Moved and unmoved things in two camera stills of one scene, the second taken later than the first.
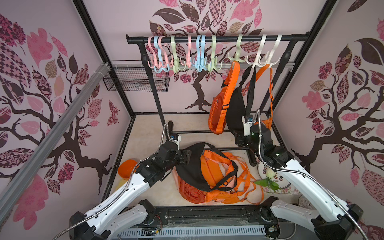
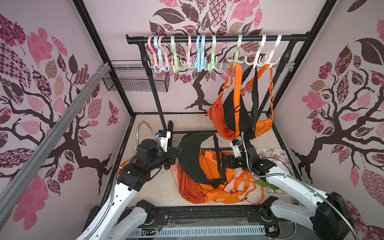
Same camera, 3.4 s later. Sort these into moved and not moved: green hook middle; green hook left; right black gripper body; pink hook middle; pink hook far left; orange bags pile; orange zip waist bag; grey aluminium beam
Moved: right black gripper body; orange zip waist bag
Not moved: orange bags pile; grey aluminium beam; pink hook middle; green hook left; green hook middle; pink hook far left
